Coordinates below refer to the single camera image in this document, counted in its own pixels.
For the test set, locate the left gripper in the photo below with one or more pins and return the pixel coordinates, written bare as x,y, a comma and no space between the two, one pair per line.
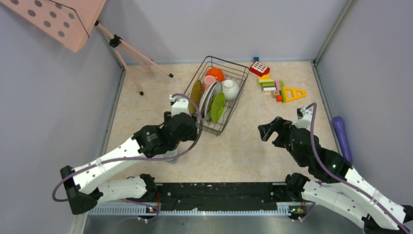
168,116

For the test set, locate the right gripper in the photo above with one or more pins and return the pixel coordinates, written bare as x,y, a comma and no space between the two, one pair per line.
280,126

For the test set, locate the white plate green red rim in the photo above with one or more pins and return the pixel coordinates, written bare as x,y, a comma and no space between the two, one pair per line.
204,98

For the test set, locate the woven bamboo tray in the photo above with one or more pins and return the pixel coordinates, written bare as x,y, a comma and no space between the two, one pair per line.
195,96

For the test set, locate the small grey mug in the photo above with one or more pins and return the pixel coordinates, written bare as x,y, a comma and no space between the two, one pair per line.
170,159

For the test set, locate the grey wire dish rack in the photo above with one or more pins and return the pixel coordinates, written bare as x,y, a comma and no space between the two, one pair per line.
232,71

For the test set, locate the white plate red characters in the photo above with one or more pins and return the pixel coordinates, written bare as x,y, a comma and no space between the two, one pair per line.
211,96

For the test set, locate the white cup pink handle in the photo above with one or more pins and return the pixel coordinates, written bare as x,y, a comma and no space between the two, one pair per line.
207,82

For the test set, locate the white ceramic bowl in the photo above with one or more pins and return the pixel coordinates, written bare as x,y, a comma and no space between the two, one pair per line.
230,89

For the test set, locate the orange bowl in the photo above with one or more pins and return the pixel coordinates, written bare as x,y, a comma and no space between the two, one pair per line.
217,73

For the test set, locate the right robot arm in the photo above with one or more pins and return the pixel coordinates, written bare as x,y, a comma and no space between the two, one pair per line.
333,182

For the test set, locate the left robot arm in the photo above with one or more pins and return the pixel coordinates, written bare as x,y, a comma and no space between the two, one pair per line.
84,187

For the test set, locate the yellow toy triangle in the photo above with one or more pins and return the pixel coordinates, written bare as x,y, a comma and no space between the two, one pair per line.
292,94

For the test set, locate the stack of coloured blocks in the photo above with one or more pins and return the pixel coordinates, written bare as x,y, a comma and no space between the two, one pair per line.
272,87

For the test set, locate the red toy block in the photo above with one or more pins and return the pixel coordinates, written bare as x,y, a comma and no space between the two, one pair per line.
259,69

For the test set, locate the pink tripod stand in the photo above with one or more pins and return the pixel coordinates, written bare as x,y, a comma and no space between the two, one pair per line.
116,42

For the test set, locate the pink perforated board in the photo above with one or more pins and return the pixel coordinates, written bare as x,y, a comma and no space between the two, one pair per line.
68,21

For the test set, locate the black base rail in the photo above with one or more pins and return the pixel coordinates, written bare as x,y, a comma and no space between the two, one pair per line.
230,198

